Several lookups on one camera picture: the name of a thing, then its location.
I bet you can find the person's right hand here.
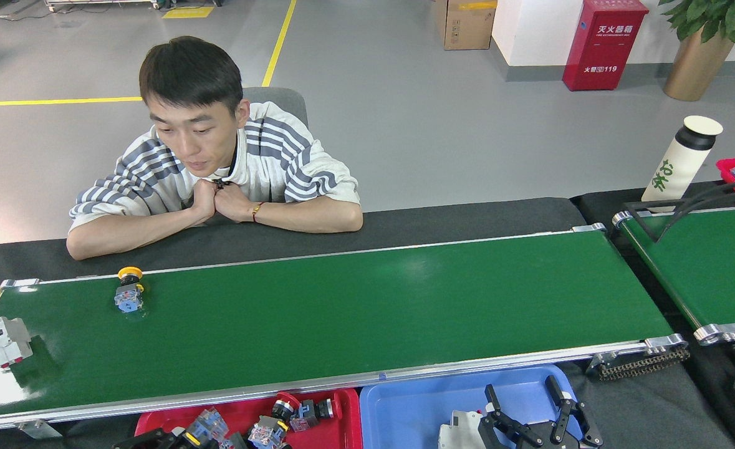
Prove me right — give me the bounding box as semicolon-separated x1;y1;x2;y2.
191;179;217;224

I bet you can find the cardboard box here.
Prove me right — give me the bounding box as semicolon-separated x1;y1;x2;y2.
436;0;497;51

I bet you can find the black conveyor drive chain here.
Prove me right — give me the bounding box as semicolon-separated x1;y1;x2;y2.
598;348;691;381

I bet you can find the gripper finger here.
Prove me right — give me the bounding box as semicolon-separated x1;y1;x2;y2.
115;428;184;449
479;385;545;449
547;374;603;449

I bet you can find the white bottle black collar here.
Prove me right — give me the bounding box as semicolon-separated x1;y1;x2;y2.
641;115;724;203

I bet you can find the grey chair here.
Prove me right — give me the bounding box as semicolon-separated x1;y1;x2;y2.
243;87;310;130

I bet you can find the blue plastic tray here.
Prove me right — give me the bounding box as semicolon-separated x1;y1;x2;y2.
359;364;586;449

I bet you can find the green push button switch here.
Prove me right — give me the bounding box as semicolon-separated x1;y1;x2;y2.
182;408;231;449

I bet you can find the person's left hand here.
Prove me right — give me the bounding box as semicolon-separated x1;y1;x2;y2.
216;183;254;223

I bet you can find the red fire extinguisher cabinet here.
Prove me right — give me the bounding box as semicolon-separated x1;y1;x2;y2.
562;0;650;92

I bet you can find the green leafy plant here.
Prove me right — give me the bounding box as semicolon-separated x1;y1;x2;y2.
658;0;735;44

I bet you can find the black conveyor guide bracket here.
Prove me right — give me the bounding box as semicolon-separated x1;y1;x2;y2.
626;180;735;243

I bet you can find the white circuit breaker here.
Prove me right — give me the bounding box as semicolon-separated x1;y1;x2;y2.
0;316;34;369
438;409;488;449

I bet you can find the person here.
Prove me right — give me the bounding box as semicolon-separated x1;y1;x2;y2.
66;36;364;261

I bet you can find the yellow push button switch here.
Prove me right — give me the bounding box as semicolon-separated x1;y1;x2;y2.
114;266;145;314

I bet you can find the red plastic tray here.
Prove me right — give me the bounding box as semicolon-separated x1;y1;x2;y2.
135;388;363;449

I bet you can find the gold planter pot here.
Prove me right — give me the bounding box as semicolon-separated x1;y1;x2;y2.
663;28;735;102

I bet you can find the green conveyor belt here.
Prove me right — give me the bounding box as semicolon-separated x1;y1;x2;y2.
612;205;735;347
0;223;689;434

